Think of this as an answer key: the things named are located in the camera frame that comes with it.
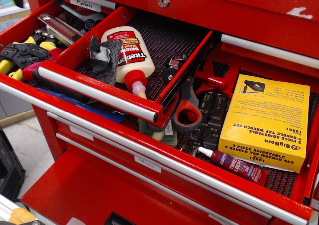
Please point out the white Markers label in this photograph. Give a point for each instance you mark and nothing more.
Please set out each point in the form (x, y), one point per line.
(86, 4)

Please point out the silver chest lock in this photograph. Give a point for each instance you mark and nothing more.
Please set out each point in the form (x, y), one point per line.
(163, 3)

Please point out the small open red drawer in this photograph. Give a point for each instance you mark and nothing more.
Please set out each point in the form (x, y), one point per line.
(164, 38)

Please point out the red black scissors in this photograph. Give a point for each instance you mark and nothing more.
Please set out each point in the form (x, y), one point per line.
(184, 112)

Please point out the green yellow small box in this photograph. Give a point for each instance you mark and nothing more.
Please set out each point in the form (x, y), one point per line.
(168, 136)

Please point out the red clamp tool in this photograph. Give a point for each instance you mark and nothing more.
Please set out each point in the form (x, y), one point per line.
(209, 81)

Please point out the black pliers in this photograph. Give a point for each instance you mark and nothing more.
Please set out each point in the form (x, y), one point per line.
(89, 20)

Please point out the large open red drawer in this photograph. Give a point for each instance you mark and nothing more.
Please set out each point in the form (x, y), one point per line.
(104, 168)

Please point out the black wire stripper tool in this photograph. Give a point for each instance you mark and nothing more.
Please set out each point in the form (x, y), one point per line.
(210, 120)

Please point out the Titebond wood glue bottle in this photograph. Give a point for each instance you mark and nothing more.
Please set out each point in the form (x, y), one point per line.
(134, 63)

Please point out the white Adhesives label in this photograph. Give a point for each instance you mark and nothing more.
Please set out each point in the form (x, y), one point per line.
(147, 164)

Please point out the small silver black snips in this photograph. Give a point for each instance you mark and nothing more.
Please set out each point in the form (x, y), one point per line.
(41, 35)

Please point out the small red brown clips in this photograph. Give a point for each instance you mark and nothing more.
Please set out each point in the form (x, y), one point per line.
(176, 62)

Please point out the grey sandpaper scrap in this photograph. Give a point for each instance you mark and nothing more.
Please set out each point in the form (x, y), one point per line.
(105, 57)

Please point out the yellow cloth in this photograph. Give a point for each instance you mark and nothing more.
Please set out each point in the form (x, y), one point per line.
(20, 216)

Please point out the blue flat package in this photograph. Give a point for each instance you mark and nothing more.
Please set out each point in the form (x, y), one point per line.
(105, 114)

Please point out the yellow handled crimping tool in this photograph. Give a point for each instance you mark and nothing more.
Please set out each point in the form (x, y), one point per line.
(16, 57)

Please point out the yellow tap wrench set box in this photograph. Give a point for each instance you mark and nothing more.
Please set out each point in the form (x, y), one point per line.
(266, 123)

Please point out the red Loctite threadlocker tube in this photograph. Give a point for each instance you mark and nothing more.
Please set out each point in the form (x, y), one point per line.
(236, 166)

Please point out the black plastic crate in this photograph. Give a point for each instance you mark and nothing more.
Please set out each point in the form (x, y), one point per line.
(12, 173)

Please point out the black round magnet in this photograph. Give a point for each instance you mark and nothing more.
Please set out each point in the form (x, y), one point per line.
(168, 75)

